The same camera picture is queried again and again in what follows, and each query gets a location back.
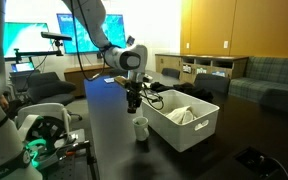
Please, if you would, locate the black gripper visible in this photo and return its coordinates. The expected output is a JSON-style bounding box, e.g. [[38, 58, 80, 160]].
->
[[126, 79, 144, 115]]

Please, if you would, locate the white towel cloth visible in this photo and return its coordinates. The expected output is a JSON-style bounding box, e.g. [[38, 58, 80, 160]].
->
[[165, 105, 197, 126]]

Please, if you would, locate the white plastic storage box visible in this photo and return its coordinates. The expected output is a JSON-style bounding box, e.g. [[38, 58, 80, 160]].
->
[[140, 89, 221, 153]]

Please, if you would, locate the table power socket box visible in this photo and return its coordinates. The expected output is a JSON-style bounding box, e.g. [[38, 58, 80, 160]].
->
[[233, 145, 288, 180]]

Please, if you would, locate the white mug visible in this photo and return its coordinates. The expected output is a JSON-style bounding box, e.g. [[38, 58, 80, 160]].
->
[[132, 116, 150, 143]]

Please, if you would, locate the black office chair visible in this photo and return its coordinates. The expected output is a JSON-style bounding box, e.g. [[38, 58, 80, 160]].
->
[[193, 73, 231, 94], [161, 67, 182, 80]]

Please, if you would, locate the black clothing pile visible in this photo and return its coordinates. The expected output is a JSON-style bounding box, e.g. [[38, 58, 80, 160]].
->
[[149, 81, 214, 103]]

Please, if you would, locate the low wooden bench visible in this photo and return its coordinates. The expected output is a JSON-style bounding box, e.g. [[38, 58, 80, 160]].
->
[[63, 62, 118, 98]]

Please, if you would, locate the small printed shelf item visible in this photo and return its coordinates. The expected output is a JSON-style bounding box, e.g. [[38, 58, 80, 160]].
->
[[195, 67, 208, 75], [211, 69, 227, 78], [182, 63, 192, 74]]

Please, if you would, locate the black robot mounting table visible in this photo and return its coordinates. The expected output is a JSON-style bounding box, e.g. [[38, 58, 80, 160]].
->
[[42, 128, 98, 180]]

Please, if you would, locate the black swivel chair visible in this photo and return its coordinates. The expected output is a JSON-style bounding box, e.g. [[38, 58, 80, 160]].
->
[[26, 70, 83, 122]]

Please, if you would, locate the wooden shelf cabinet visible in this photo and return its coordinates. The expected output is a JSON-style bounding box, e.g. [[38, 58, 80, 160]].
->
[[154, 53, 250, 84]]

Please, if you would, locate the open laptop computer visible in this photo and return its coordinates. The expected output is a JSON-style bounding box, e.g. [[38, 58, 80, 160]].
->
[[10, 61, 36, 74]]

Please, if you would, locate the seated person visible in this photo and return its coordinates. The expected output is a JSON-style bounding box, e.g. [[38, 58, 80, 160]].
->
[[0, 94, 10, 113]]

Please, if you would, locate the green plaid sofa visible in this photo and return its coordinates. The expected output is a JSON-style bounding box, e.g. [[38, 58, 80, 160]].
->
[[228, 55, 288, 116]]

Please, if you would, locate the small wall panel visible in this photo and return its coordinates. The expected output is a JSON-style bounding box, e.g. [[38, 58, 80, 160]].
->
[[125, 34, 136, 46]]

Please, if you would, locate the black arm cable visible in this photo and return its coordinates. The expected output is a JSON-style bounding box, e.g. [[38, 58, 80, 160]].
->
[[69, 0, 165, 112]]

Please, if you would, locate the wall mounted display screen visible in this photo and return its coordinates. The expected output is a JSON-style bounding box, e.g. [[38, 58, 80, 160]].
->
[[56, 13, 127, 55], [3, 21, 52, 59]]

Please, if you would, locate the black stereo camera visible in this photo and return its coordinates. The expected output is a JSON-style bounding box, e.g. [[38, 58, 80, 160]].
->
[[40, 31, 73, 43]]

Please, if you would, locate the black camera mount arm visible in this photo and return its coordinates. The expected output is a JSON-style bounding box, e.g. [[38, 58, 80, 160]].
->
[[13, 39, 65, 63]]

